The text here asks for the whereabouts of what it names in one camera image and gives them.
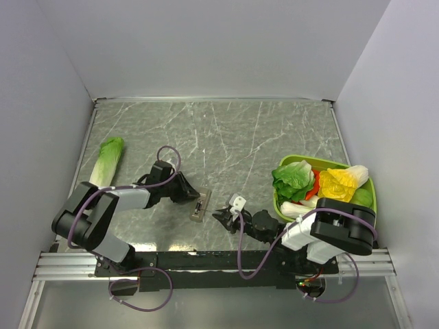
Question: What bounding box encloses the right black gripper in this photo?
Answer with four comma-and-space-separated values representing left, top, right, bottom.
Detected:
213, 207, 269, 243

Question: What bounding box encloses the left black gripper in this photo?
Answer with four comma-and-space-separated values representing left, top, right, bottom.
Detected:
161, 171, 199, 204

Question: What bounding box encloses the beige remote control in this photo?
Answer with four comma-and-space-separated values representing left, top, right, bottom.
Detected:
189, 187, 211, 223

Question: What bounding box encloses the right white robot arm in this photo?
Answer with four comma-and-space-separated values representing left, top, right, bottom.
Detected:
213, 196, 377, 273

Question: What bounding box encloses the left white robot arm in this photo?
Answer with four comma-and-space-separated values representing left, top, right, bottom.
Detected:
51, 160, 200, 276

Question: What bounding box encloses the white green bok choy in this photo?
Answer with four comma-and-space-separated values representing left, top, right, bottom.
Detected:
281, 195, 319, 219

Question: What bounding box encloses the green toy lettuce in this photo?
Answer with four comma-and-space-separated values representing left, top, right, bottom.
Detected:
272, 160, 316, 204

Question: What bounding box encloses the long napa cabbage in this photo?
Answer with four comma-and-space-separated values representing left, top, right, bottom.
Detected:
89, 137, 125, 187

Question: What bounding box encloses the red toy pepper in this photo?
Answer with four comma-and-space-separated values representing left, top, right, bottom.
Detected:
305, 169, 320, 201

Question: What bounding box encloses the yellow toy cabbage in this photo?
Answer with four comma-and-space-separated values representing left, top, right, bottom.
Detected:
318, 165, 369, 202

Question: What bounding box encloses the round green toy vegetable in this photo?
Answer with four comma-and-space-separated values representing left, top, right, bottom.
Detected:
350, 188, 373, 208

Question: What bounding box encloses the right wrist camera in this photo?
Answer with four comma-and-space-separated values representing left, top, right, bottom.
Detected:
228, 193, 246, 221

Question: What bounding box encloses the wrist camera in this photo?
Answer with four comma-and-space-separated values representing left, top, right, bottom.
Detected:
228, 193, 246, 221
166, 157, 180, 171

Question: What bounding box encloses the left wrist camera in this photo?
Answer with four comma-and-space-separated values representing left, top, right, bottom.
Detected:
166, 157, 180, 171

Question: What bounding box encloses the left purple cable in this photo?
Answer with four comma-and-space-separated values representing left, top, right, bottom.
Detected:
67, 145, 182, 313

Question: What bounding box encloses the purple cable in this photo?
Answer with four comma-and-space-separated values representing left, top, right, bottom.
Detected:
236, 207, 378, 304
67, 145, 182, 313

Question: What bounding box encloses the black base frame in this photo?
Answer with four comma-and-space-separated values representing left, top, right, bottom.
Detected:
95, 249, 339, 292

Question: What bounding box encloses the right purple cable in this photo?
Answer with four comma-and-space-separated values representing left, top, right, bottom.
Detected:
236, 207, 378, 304

